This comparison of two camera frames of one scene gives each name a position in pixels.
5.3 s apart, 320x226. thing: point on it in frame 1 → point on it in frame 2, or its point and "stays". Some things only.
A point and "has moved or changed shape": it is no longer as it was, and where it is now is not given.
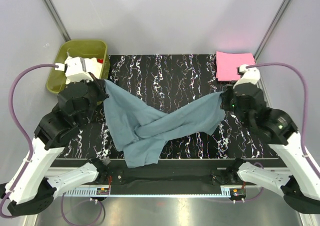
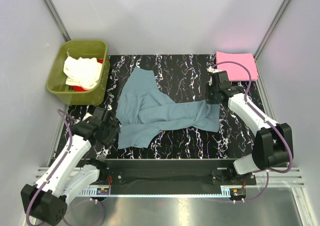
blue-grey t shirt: (139, 133) has moved or changed shape
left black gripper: (100, 85) → (113, 130)
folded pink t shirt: (227, 64) stays
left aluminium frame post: (53, 13) stays
